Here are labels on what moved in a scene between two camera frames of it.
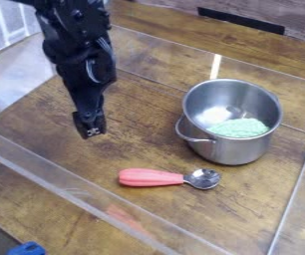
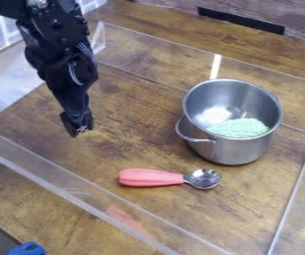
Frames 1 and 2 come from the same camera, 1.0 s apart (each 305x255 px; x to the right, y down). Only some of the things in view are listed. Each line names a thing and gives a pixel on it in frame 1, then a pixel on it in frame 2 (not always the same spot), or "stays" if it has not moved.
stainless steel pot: (229, 116) stays
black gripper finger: (90, 123) -> (77, 121)
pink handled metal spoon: (201, 178) stays
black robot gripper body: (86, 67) -> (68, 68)
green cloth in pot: (237, 128) stays
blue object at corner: (27, 248) stays
